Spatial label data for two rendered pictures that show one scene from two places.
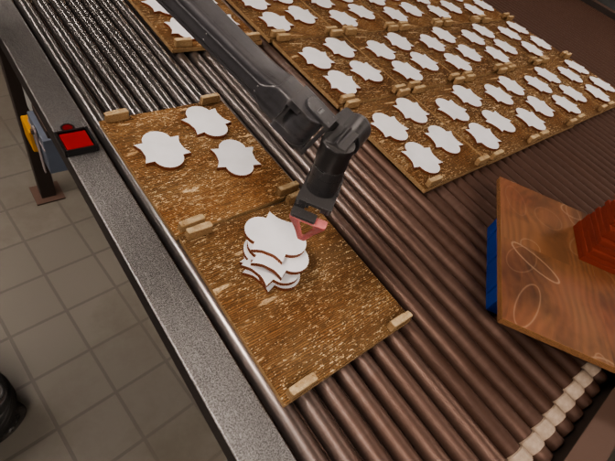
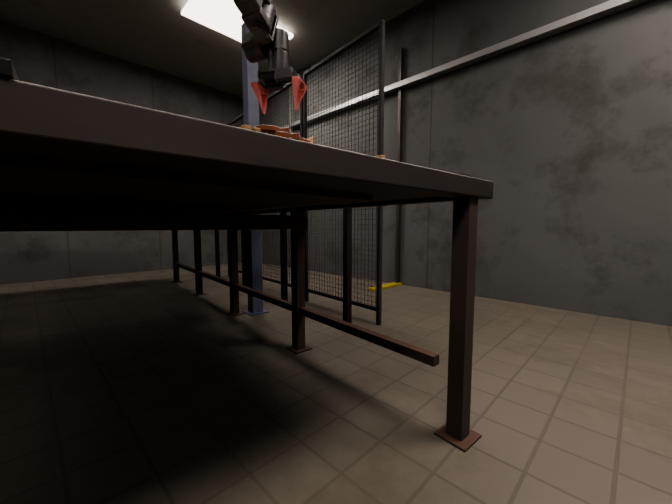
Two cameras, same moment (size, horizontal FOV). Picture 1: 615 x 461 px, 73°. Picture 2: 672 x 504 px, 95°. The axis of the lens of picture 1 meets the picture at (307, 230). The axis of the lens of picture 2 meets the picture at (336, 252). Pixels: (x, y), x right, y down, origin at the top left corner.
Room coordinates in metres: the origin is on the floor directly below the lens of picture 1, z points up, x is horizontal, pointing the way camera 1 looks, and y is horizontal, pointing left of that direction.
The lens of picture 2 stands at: (0.20, 0.83, 0.76)
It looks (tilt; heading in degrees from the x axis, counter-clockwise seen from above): 5 degrees down; 284
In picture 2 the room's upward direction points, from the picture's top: straight up
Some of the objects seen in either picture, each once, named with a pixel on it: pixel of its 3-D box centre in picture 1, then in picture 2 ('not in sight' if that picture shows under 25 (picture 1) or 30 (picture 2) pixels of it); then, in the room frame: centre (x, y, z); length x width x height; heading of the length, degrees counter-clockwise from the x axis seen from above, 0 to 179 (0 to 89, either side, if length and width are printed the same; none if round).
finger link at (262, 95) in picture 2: not in sight; (267, 95); (0.61, 0.01, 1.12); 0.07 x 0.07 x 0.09; 1
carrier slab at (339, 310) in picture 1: (296, 280); not in sight; (0.54, -0.02, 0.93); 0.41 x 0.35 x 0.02; 54
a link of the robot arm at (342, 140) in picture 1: (336, 151); (276, 44); (0.58, 0.01, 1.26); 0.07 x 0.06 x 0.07; 170
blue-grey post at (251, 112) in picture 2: not in sight; (252, 174); (1.55, -1.58, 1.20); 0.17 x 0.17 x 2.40; 55
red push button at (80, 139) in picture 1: (76, 142); not in sight; (0.67, 0.59, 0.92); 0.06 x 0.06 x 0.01; 55
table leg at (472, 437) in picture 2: not in sight; (461, 320); (0.04, -0.31, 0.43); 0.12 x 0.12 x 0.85; 55
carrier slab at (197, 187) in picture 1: (201, 158); not in sight; (0.78, 0.32, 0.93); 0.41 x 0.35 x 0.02; 56
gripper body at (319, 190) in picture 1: (324, 179); (278, 67); (0.57, 0.01, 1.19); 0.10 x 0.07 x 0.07; 1
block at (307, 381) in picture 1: (302, 385); not in sight; (0.32, -0.10, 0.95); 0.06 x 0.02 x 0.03; 144
